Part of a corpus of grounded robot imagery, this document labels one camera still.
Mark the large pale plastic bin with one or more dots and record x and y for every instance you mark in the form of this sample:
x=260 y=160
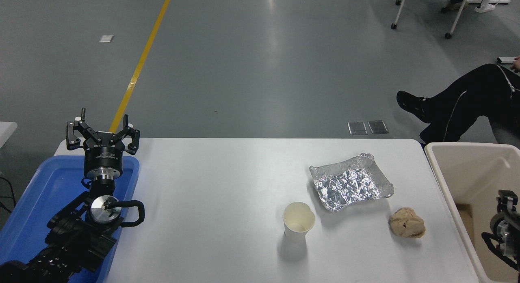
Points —
x=467 y=169

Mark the white power strip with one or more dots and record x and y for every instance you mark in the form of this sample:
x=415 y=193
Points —
x=485 y=7

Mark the person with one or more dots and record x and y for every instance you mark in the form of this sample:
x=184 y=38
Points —
x=467 y=100

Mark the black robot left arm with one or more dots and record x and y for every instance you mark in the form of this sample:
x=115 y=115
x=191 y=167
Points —
x=77 y=242

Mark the metal floor plate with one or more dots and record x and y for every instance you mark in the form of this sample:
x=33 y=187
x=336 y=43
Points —
x=378 y=127
x=357 y=128

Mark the white wheeled chair frame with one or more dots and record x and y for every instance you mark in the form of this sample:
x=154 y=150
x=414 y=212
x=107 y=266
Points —
x=459 y=15

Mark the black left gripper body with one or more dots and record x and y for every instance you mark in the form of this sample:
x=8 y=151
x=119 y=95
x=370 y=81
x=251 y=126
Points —
x=104 y=159

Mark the blue plastic tray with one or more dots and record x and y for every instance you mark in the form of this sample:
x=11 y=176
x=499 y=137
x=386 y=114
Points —
x=48 y=185

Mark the person's hand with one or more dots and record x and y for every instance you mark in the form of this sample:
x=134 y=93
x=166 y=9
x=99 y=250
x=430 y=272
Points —
x=517 y=64

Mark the crumpled tan paper ball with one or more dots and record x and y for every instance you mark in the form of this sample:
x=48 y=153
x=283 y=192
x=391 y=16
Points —
x=406 y=223

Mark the crumpled aluminium foil tray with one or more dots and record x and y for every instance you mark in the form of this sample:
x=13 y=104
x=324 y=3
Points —
x=349 y=183

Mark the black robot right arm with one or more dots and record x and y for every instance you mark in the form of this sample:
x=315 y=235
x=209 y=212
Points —
x=505 y=230

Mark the white side table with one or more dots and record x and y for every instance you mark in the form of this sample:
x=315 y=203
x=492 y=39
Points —
x=6 y=130

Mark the small white handheld device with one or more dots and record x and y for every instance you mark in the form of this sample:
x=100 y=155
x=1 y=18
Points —
x=505 y=60

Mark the white paper cup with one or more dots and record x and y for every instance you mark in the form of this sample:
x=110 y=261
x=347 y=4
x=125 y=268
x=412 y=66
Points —
x=298 y=230

